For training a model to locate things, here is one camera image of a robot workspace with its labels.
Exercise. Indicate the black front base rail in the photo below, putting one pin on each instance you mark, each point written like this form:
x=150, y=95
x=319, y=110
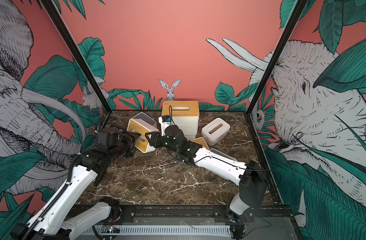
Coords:
x=265, y=217

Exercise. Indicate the white box bamboo lid corner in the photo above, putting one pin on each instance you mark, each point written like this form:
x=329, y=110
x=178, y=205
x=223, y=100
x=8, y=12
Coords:
x=184, y=113

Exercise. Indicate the black right frame post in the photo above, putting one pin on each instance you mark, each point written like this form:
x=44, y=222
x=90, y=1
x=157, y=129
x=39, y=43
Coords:
x=290, y=25

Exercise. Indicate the white box yellow wood lid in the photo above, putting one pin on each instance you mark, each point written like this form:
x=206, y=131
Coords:
x=190, y=137

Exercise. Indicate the pink white drip tissue box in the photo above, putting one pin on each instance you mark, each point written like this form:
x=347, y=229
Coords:
x=215, y=131

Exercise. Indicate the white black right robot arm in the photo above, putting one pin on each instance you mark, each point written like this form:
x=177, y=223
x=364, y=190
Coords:
x=249, y=177

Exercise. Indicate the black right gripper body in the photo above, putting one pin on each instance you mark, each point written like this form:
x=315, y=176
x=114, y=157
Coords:
x=163, y=142

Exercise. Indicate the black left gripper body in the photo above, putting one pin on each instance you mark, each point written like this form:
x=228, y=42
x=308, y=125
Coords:
x=127, y=144

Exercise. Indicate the white box grey lid front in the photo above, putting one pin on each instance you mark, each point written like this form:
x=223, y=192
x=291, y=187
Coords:
x=223, y=155

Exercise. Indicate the small white box bamboo lid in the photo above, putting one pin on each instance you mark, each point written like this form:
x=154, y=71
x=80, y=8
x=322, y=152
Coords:
x=201, y=141

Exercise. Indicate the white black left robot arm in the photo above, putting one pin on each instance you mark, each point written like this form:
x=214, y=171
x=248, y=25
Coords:
x=88, y=167

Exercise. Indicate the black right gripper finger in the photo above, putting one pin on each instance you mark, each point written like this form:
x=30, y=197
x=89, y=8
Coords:
x=151, y=137
x=154, y=143

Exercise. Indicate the black left frame post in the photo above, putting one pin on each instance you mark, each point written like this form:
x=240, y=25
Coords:
x=56, y=18

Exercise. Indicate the white box grey lid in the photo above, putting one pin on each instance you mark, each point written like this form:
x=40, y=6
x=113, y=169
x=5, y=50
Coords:
x=146, y=118
x=223, y=155

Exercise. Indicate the white box grey lid back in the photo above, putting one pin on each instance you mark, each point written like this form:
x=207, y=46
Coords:
x=146, y=118

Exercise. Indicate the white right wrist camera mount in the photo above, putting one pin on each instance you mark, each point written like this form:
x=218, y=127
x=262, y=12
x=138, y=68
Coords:
x=164, y=121

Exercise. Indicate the black frame post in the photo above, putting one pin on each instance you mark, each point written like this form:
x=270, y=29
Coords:
x=290, y=25
x=56, y=18

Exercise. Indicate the white ribbed cable duct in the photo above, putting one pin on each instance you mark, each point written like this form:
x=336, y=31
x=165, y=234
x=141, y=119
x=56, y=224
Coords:
x=154, y=230

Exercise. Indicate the narrow white box bamboo lid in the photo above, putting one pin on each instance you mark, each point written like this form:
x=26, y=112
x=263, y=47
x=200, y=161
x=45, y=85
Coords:
x=141, y=127

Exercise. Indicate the large white box bamboo lid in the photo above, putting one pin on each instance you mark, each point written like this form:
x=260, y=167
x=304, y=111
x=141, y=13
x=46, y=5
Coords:
x=189, y=130

